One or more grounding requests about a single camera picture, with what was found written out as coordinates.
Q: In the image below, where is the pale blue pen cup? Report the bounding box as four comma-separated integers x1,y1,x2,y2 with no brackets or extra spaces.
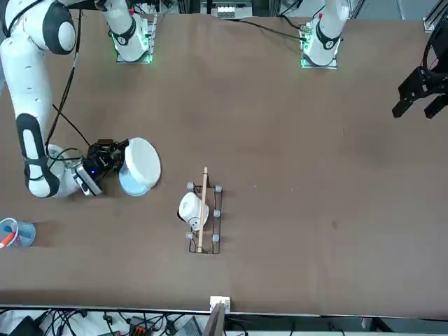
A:
0,217,36,249

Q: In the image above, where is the red and black adapter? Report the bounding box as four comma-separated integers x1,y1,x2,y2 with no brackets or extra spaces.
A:
127,316,147,335

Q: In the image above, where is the aluminium frame post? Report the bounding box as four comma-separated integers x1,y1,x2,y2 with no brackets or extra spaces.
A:
421,0,448,33
202,295,232,336

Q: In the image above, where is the white plate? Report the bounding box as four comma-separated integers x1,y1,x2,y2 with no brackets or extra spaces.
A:
124,136,162,188

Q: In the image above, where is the white mug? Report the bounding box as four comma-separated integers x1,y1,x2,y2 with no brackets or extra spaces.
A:
177,191,210,232

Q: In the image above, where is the black table cable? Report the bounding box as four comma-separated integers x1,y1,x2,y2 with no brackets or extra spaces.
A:
223,15,306,40

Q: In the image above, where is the white power strip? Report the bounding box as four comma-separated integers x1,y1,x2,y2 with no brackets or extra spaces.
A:
216,3,237,19

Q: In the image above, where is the large black bag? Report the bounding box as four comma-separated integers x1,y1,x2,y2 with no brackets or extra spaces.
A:
8,314,41,336

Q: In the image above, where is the black wire mug rack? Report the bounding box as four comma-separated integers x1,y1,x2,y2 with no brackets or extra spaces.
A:
185,167,225,256

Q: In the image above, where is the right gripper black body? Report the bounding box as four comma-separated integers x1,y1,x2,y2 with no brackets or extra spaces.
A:
82,139,122,183

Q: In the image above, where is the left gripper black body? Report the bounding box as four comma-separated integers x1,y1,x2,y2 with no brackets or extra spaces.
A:
421,24,448,95

